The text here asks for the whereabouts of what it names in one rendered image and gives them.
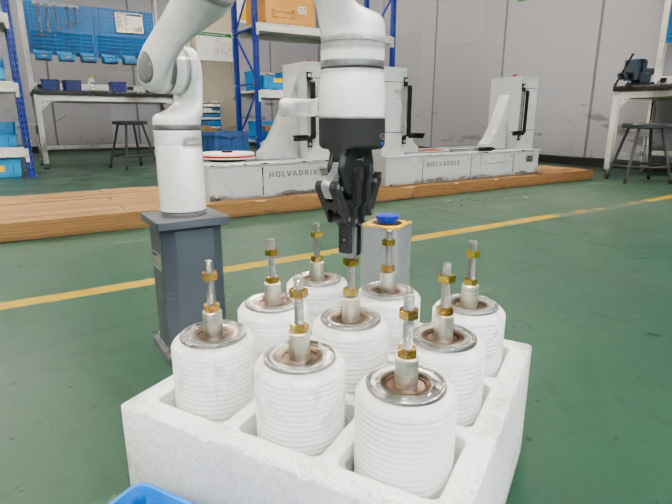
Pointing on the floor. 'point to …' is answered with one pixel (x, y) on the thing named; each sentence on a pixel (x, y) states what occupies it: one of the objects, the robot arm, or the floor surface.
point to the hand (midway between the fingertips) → (350, 240)
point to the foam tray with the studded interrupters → (255, 482)
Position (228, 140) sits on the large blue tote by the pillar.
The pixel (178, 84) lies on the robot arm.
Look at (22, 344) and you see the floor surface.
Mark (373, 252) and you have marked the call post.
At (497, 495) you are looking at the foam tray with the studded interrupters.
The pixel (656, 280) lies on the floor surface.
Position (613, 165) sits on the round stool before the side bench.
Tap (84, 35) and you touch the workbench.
